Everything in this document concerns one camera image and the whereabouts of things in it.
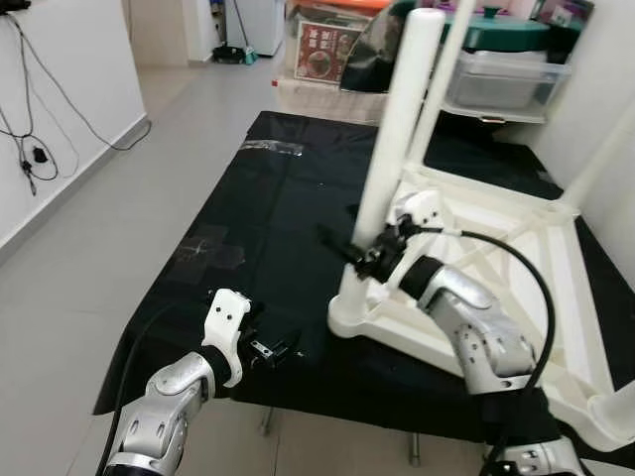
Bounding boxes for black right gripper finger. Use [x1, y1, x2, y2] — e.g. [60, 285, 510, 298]
[316, 224, 370, 267]

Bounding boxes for white plastic table top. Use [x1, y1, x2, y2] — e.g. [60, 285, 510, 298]
[327, 164, 635, 452]

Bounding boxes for black table cloth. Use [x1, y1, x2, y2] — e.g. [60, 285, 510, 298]
[94, 109, 635, 467]

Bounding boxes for storage box with red print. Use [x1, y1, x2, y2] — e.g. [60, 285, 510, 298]
[293, 5, 373, 85]

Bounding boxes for black bag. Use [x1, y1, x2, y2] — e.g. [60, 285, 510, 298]
[342, 10, 408, 92]

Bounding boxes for clear plastic container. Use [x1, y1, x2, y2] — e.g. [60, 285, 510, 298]
[442, 50, 574, 125]

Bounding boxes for green floor mop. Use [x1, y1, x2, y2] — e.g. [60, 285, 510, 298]
[213, 0, 261, 65]

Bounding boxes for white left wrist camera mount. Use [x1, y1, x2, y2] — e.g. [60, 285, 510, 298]
[201, 289, 253, 388]

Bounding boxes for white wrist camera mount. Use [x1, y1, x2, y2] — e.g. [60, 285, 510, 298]
[201, 289, 253, 388]
[392, 190, 447, 249]

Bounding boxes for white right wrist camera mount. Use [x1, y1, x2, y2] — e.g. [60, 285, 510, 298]
[392, 190, 447, 249]

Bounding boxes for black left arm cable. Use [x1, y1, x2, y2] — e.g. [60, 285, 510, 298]
[99, 302, 204, 472]

